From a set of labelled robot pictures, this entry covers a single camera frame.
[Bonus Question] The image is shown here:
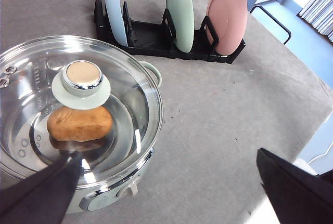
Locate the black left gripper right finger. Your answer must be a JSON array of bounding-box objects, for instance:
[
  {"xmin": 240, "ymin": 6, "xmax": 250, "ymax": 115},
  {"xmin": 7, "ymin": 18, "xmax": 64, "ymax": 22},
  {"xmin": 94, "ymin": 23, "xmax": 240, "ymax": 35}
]
[{"xmin": 257, "ymin": 148, "xmax": 333, "ymax": 224}]

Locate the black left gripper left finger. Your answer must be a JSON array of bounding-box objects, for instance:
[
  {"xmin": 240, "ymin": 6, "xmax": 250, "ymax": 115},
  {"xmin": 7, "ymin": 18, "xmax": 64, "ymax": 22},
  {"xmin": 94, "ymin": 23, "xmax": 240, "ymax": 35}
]
[{"xmin": 0, "ymin": 151, "xmax": 81, "ymax": 224}]

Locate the brown potato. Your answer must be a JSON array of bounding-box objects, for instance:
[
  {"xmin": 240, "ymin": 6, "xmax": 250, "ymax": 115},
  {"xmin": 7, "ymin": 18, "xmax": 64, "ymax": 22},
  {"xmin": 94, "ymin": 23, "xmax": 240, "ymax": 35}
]
[{"xmin": 47, "ymin": 107, "xmax": 113, "ymax": 141}]

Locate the glass steamer lid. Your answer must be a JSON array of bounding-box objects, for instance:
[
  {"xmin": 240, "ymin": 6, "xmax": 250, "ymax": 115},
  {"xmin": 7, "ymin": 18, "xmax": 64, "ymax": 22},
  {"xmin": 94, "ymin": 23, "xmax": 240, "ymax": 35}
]
[{"xmin": 0, "ymin": 35, "xmax": 163, "ymax": 186}]

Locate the green plate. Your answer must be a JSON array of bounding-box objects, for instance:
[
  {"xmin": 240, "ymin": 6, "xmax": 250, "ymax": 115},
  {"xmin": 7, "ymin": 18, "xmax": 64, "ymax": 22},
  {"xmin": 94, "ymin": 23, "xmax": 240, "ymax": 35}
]
[{"xmin": 166, "ymin": 0, "xmax": 195, "ymax": 52}]

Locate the green electric steamer pot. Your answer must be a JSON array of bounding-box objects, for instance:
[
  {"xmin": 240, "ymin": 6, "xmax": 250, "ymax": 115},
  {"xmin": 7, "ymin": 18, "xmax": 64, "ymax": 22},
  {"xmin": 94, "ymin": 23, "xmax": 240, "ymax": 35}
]
[{"xmin": 0, "ymin": 61, "xmax": 163, "ymax": 213}]

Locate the black plate rack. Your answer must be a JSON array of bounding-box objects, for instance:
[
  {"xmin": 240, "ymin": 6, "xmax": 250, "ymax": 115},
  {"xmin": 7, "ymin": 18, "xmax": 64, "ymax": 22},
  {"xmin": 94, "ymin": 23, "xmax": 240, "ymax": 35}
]
[{"xmin": 94, "ymin": 0, "xmax": 246, "ymax": 63}]

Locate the pink plate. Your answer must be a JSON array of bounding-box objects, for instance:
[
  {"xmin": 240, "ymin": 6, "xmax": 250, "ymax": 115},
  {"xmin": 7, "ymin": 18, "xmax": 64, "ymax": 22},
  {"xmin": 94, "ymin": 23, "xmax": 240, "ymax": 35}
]
[{"xmin": 206, "ymin": 0, "xmax": 248, "ymax": 56}]

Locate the blue plate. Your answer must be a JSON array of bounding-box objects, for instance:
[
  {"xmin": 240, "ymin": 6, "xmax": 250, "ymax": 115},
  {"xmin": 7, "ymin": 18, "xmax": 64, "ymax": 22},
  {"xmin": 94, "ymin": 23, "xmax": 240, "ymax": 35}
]
[{"xmin": 106, "ymin": 0, "xmax": 128, "ymax": 47}]

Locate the black metal chair frame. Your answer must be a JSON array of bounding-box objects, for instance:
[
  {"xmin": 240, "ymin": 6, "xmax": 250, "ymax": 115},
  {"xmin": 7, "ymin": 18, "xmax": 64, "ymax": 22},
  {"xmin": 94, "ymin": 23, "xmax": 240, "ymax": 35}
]
[{"xmin": 250, "ymin": 6, "xmax": 291, "ymax": 44}]

